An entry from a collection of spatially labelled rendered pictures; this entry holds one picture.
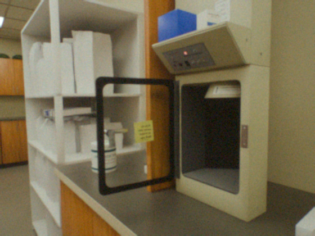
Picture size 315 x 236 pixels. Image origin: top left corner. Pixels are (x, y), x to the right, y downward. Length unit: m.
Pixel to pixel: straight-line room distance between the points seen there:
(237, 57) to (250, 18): 0.12
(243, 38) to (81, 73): 1.30
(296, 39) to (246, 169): 0.63
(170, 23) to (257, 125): 0.42
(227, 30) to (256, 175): 0.44
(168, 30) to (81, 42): 1.08
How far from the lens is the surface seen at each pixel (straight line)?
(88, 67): 1.78
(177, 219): 0.80
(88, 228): 1.17
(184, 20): 0.83
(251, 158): 0.76
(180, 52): 0.80
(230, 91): 0.81
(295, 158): 1.16
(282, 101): 1.16
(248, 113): 0.73
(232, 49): 0.70
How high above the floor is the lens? 1.31
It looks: 5 degrees down
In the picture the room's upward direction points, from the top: 1 degrees counter-clockwise
